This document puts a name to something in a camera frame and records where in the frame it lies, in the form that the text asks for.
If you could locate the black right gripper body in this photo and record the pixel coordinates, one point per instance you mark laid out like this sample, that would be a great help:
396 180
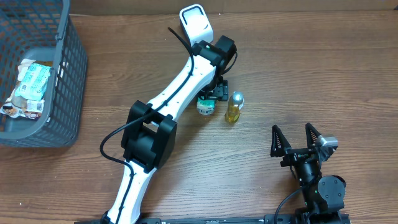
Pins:
293 155

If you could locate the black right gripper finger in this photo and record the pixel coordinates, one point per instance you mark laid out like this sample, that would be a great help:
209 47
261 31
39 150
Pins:
280 145
312 135

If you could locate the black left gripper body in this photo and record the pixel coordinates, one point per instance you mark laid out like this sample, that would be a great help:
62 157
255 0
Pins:
218 91

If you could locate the yellow liquid bottle grey cap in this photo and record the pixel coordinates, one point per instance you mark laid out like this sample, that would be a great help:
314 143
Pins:
235 104

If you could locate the green white Knorr container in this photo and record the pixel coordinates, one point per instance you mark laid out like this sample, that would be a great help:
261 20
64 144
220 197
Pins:
206 107

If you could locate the mint green snack packet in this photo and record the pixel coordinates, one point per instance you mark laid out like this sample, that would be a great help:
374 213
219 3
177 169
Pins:
34 82

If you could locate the brown printed snack pouch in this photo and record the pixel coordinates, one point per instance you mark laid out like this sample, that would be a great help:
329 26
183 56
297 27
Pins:
18 106

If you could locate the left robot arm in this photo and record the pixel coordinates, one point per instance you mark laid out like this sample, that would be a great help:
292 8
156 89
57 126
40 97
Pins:
150 130

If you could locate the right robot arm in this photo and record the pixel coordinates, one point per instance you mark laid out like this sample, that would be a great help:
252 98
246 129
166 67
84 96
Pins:
323 195

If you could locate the white barcode scanner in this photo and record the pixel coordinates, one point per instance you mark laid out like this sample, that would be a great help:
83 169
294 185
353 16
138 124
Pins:
195 24

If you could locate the dark grey mesh basket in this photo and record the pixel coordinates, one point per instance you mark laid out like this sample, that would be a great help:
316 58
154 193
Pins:
43 30

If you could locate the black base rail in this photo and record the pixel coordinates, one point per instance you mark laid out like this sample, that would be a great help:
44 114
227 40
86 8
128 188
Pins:
267 219

